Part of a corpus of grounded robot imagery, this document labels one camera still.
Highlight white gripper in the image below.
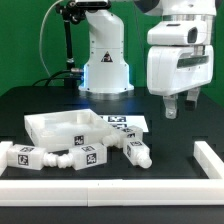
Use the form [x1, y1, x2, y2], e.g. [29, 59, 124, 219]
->
[147, 45, 214, 119]

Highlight white square tabletop tray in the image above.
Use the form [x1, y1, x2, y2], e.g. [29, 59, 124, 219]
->
[24, 109, 114, 152]

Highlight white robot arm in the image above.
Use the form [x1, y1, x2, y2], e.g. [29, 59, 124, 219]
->
[78, 0, 224, 119]

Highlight white paper tag sheet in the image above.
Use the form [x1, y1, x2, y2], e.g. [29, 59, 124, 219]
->
[101, 115, 149, 132]

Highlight white U-shaped fence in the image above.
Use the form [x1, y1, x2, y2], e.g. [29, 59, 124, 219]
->
[0, 141, 224, 207]

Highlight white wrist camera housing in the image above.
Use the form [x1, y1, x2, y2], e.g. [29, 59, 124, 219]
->
[147, 20, 209, 46]

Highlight black cables at base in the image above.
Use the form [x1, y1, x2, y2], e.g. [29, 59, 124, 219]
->
[32, 67, 84, 87]

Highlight black camera stand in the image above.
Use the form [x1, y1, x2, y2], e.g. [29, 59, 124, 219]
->
[56, 0, 84, 89]

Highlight white cable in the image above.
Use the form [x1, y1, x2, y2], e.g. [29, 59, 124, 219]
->
[38, 0, 64, 78]

